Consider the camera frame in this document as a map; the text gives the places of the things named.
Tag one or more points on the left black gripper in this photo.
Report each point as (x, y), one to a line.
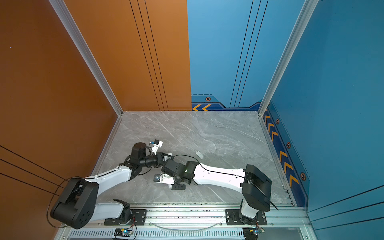
(160, 159)

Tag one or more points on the white battery cover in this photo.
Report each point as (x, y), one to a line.
(199, 155)

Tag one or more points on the white remote control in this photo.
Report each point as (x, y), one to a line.
(167, 157)

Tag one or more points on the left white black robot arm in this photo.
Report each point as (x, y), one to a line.
(77, 205)

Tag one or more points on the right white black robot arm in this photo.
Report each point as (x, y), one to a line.
(251, 182)

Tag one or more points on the left small circuit board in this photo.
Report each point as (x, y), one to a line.
(123, 234)

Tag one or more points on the small circuit board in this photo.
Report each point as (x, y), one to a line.
(123, 234)
(251, 233)

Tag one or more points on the right small circuit board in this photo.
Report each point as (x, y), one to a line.
(251, 233)

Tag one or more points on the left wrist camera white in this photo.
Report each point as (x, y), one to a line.
(155, 145)

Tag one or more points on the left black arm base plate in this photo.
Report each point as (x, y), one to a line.
(130, 217)

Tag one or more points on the aluminium mounting rail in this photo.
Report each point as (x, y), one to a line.
(204, 215)

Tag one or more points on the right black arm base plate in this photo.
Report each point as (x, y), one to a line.
(234, 217)

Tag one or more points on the left aluminium corner post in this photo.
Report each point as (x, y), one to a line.
(75, 34)

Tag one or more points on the aluminium corner post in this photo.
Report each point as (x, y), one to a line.
(75, 34)
(295, 36)

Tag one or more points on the right aluminium corner post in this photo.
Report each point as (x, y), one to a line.
(295, 36)

